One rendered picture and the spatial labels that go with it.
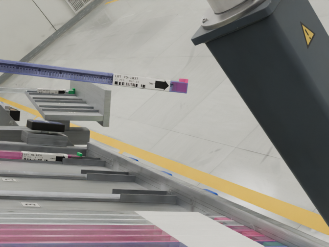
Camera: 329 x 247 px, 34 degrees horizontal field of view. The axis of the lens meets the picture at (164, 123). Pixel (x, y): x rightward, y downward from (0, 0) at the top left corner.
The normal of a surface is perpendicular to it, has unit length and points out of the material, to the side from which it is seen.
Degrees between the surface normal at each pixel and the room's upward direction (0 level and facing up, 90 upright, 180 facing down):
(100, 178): 90
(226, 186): 0
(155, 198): 90
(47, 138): 90
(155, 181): 44
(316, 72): 90
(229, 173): 0
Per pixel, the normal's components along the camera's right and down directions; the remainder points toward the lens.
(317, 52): 0.69, -0.20
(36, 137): 0.42, 0.10
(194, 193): -0.90, -0.09
